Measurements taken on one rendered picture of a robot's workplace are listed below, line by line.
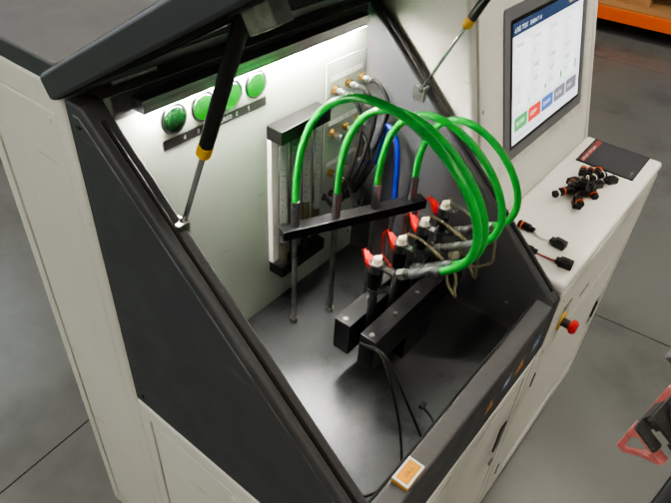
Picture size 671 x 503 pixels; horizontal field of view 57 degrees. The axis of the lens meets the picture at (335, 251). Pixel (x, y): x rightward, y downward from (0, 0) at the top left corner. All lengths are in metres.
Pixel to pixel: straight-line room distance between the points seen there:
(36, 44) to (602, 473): 2.07
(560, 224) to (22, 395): 1.89
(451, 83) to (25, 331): 1.98
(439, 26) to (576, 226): 0.60
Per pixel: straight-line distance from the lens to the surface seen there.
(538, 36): 1.55
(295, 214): 1.20
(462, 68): 1.29
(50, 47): 0.98
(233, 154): 1.13
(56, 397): 2.46
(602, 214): 1.66
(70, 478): 2.25
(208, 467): 1.27
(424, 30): 1.32
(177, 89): 0.96
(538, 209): 1.61
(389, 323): 1.21
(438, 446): 1.09
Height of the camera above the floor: 1.84
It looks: 39 degrees down
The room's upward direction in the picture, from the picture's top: 4 degrees clockwise
